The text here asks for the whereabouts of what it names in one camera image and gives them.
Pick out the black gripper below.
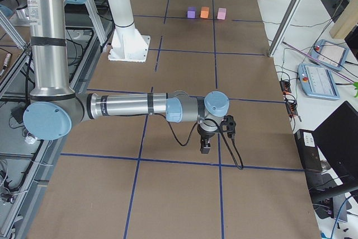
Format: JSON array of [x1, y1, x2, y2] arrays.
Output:
[[197, 120, 222, 154]]

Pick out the orange foam block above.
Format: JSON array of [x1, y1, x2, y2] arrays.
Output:
[[200, 6, 210, 19]]

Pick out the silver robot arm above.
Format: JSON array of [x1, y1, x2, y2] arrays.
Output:
[[1, 0, 234, 154]]

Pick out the pink foam block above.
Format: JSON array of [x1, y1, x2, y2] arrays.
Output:
[[217, 8, 227, 20]]

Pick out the purple foam block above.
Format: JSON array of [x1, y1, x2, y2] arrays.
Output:
[[187, 7, 196, 19]]

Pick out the blue tape grid lines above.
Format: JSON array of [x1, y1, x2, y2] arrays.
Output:
[[60, 0, 305, 239]]

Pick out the brown paper table cover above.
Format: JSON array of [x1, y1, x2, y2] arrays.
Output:
[[26, 0, 321, 239]]

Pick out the black box device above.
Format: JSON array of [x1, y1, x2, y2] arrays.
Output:
[[294, 129, 322, 173]]

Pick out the near blue teach pendant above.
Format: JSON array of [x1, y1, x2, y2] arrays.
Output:
[[298, 63, 340, 101]]

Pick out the blue teach pendant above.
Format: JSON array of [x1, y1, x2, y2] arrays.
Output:
[[298, 63, 340, 101], [310, 39, 348, 71]]

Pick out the black monitor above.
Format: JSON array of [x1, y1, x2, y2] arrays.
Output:
[[311, 101, 357, 203]]

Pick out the far blue teach pendant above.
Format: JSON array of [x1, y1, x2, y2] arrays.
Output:
[[310, 39, 348, 71]]

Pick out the reacher grabber stick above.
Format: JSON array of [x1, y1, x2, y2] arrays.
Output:
[[282, 41, 357, 90]]

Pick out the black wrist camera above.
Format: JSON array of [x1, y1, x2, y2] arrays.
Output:
[[220, 115, 236, 139]]

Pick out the aluminium frame post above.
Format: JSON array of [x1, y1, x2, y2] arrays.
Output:
[[268, 0, 302, 57]]

